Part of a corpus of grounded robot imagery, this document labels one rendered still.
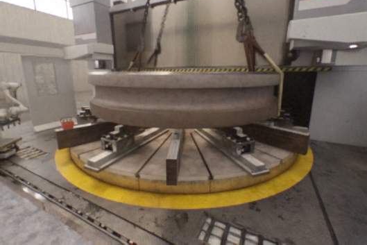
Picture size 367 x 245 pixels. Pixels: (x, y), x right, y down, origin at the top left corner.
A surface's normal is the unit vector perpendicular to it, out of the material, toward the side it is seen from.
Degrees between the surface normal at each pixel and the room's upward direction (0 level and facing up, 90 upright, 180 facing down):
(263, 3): 90
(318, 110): 90
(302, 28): 90
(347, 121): 90
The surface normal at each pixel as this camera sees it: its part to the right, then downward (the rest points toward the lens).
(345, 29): -0.45, 0.18
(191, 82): 0.03, 0.19
